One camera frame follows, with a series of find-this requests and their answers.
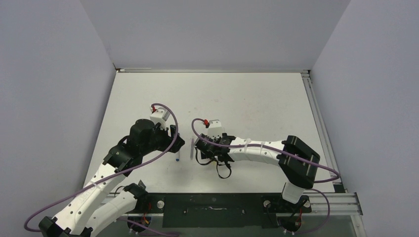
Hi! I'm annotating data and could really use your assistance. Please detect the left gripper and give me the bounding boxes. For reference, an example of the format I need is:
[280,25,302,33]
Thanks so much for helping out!
[140,121,183,156]

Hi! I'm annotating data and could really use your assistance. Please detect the purple pen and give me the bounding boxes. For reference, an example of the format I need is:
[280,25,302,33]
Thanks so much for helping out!
[190,138,195,160]

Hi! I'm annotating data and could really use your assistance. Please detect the blue marker pen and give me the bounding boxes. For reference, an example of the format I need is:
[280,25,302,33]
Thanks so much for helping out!
[175,152,180,162]

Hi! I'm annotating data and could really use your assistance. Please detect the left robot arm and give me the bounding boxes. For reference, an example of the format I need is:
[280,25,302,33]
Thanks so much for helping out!
[39,119,185,237]

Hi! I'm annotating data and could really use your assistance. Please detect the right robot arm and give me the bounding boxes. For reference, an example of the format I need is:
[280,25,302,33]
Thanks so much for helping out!
[194,133,320,211]

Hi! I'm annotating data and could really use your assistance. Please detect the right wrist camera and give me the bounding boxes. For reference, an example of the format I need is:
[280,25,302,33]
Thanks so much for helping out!
[207,119,224,138]

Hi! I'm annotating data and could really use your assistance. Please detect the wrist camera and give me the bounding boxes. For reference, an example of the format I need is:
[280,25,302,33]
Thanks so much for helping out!
[150,107,170,130]
[207,119,224,138]

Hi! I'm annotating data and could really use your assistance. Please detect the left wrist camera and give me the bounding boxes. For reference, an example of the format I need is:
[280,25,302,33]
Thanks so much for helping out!
[150,107,170,130]

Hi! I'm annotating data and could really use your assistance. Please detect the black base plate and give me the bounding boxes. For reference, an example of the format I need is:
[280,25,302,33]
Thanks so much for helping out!
[129,193,312,228]

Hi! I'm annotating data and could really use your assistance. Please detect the aluminium frame rail back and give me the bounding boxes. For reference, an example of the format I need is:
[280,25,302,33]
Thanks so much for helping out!
[116,68,309,74]

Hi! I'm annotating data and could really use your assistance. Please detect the aluminium frame rail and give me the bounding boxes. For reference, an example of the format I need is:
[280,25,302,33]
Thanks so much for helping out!
[301,70,362,216]
[116,68,309,74]

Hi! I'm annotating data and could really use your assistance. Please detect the aluminium frame rail right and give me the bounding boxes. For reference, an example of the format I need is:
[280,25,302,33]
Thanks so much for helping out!
[301,70,362,216]

